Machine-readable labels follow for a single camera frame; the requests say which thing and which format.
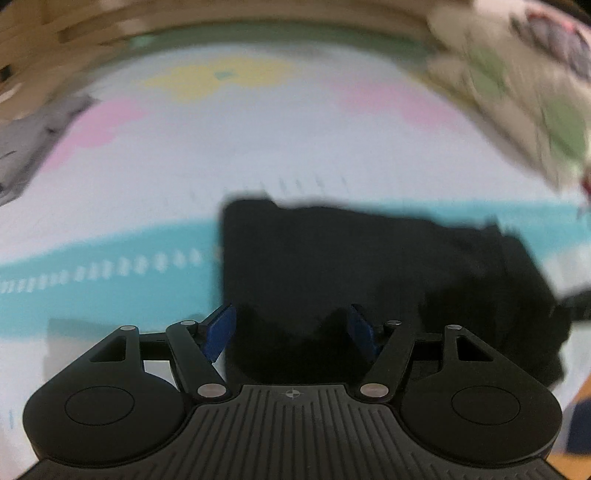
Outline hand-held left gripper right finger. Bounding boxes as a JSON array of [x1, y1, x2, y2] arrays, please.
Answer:
[[348, 303, 505, 402]]

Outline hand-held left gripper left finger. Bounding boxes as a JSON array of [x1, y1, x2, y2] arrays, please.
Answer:
[[88, 303, 238, 401]]

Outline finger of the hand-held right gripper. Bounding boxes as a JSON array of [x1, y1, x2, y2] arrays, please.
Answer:
[[561, 290, 591, 320]]

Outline black pants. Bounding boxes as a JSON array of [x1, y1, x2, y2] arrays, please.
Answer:
[[221, 198, 570, 389]]

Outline pastel printed blanket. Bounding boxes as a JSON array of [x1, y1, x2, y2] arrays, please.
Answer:
[[0, 23, 591, 462]]

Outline floral quilt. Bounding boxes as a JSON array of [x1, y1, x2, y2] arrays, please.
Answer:
[[425, 0, 591, 197]]

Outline grey folded garment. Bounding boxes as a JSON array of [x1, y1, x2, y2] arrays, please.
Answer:
[[0, 93, 98, 206]]

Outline wooden headboard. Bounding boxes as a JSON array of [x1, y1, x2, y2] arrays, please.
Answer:
[[0, 0, 444, 79]]

